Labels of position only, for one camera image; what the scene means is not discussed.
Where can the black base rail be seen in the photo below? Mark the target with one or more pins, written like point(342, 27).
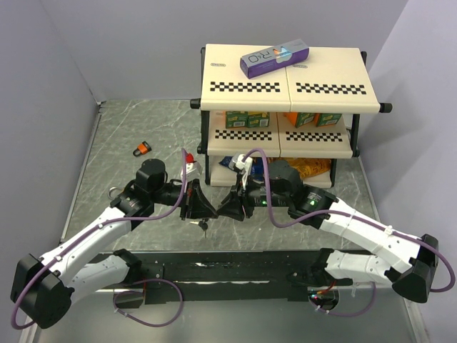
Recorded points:
point(218, 276)

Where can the small orange black padlock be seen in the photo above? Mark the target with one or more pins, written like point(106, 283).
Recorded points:
point(142, 149)

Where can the beige three-tier shelf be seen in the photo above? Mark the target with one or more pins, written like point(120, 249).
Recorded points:
point(332, 80)

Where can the green yellow box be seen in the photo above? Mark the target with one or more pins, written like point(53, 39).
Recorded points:
point(258, 119)
point(236, 119)

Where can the black-headed key bunch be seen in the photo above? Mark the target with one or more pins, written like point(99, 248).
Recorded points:
point(203, 225)

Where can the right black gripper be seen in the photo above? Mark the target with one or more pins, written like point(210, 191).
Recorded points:
point(232, 205)

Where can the orange green box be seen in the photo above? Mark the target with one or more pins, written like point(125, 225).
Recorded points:
point(299, 119)

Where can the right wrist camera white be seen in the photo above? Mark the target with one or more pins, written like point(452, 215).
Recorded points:
point(241, 164)

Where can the green box right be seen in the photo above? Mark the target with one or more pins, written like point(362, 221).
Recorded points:
point(326, 119)

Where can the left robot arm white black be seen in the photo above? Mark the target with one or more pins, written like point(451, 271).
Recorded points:
point(44, 288)

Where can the brass padlock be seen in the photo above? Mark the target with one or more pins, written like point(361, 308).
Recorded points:
point(113, 192)

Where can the green yellow box left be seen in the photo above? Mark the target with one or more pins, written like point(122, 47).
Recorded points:
point(236, 119)

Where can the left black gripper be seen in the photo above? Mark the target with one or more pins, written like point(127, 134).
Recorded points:
point(198, 207)

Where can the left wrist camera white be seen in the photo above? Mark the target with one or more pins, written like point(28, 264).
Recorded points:
point(192, 170)

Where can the orange snack bag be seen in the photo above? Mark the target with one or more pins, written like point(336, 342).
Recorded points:
point(307, 167)

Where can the purple toothpaste box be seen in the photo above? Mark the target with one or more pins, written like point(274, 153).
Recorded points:
point(273, 58)

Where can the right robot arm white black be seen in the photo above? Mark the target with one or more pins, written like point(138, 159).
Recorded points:
point(402, 261)

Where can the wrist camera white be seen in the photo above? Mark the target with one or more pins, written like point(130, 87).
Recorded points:
point(241, 164)
point(192, 170)

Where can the blue snack bag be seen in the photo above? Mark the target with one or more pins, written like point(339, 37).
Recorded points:
point(256, 169)

